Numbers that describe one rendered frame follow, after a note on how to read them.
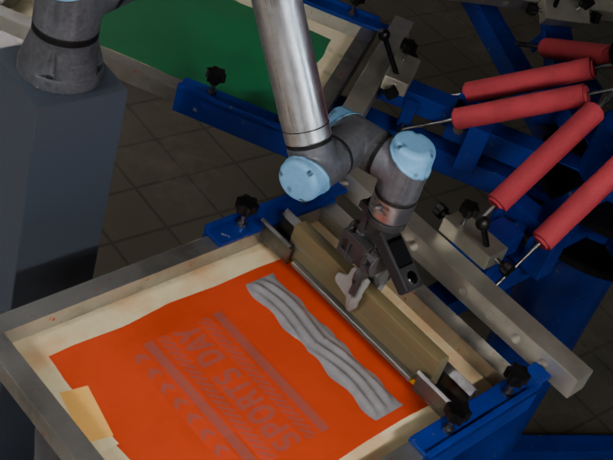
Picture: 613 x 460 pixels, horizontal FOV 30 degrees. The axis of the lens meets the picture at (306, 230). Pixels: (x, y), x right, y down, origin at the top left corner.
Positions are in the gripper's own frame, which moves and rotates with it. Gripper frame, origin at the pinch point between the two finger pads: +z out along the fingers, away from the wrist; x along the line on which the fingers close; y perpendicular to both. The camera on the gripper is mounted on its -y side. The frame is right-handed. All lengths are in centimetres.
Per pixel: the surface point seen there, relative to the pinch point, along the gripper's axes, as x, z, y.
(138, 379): 41.8, 6.4, 9.1
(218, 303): 18.9, 6.3, 16.5
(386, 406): 8.0, 5.9, -16.9
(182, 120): -101, 102, 157
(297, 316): 8.0, 5.9, 6.8
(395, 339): 1.5, -0.9, -9.8
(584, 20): -111, -13, 38
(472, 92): -68, -4, 35
